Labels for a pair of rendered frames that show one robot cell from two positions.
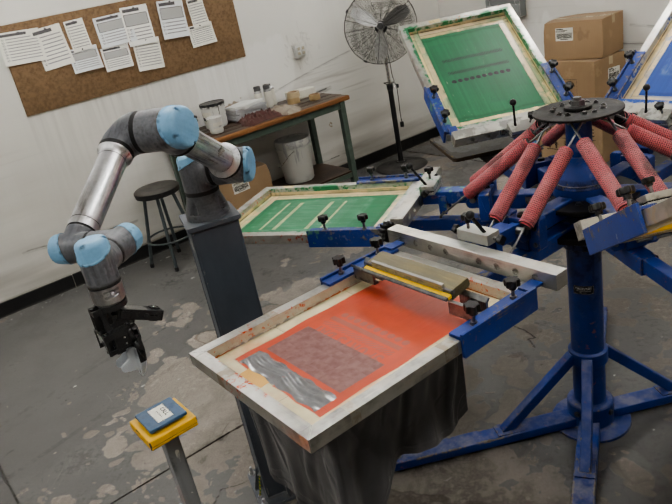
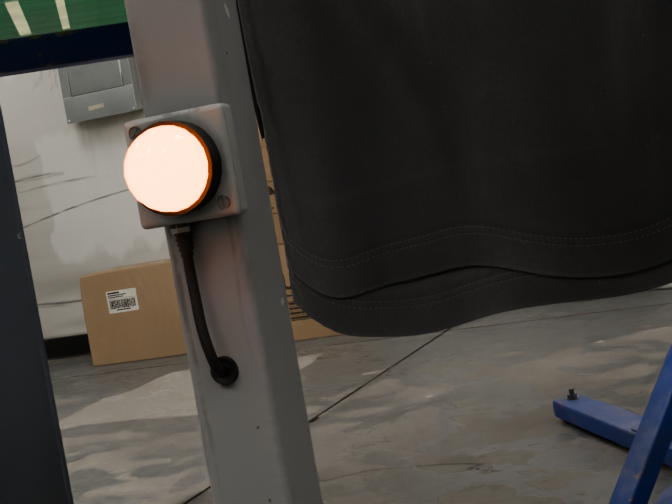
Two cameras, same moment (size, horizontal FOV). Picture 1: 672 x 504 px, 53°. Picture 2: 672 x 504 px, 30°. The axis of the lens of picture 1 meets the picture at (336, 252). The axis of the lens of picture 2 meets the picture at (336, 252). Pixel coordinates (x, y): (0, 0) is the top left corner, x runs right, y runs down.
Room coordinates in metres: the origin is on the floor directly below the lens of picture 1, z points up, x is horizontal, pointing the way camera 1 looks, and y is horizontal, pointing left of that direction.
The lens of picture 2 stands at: (0.93, 0.82, 0.63)
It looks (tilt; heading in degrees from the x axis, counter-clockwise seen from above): 3 degrees down; 324
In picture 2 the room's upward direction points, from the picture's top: 10 degrees counter-clockwise
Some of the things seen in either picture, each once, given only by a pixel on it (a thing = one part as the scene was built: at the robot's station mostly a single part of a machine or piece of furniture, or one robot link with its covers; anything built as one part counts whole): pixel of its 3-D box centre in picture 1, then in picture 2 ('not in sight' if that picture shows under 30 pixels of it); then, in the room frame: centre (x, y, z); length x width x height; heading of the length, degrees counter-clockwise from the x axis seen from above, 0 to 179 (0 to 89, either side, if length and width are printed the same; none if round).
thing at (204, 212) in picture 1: (205, 201); not in sight; (2.23, 0.41, 1.25); 0.15 x 0.15 x 0.10
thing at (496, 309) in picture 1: (494, 319); not in sight; (1.55, -0.38, 0.98); 0.30 x 0.05 x 0.07; 124
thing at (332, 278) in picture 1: (361, 271); not in sight; (2.01, -0.07, 0.98); 0.30 x 0.05 x 0.07; 124
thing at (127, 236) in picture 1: (113, 244); not in sight; (1.52, 0.51, 1.40); 0.11 x 0.11 x 0.08; 72
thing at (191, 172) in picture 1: (198, 168); not in sight; (2.23, 0.40, 1.37); 0.13 x 0.12 x 0.14; 72
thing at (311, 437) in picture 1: (360, 328); not in sight; (1.65, -0.03, 0.97); 0.79 x 0.58 x 0.04; 124
